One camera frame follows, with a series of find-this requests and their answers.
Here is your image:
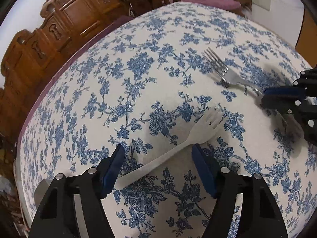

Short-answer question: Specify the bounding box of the metal fork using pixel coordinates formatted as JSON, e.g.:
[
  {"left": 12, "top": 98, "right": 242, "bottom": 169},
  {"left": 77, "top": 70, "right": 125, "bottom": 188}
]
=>
[{"left": 202, "top": 48, "right": 264, "bottom": 109}]

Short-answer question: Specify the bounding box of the white plastic fork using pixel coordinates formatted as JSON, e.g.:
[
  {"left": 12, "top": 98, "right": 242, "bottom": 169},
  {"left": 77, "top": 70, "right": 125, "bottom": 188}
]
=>
[{"left": 115, "top": 110, "right": 225, "bottom": 190}]

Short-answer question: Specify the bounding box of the metal rectangular tray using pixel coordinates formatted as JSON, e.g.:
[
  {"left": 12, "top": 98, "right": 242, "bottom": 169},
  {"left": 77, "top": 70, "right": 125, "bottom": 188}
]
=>
[{"left": 34, "top": 179, "right": 89, "bottom": 237}]

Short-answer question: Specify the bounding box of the purple armchair cushion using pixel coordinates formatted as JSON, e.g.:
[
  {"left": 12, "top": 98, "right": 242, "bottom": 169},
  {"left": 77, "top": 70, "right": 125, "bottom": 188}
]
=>
[{"left": 181, "top": 0, "right": 241, "bottom": 11}]

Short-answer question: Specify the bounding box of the blue floral tablecloth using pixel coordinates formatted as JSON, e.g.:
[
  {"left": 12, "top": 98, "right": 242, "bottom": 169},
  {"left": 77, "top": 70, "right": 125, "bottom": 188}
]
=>
[{"left": 20, "top": 2, "right": 316, "bottom": 237}]

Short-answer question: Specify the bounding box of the carved wooden sofa bench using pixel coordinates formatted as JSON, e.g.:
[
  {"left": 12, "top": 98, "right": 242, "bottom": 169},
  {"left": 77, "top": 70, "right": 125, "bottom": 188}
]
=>
[{"left": 1, "top": 0, "right": 128, "bottom": 143}]

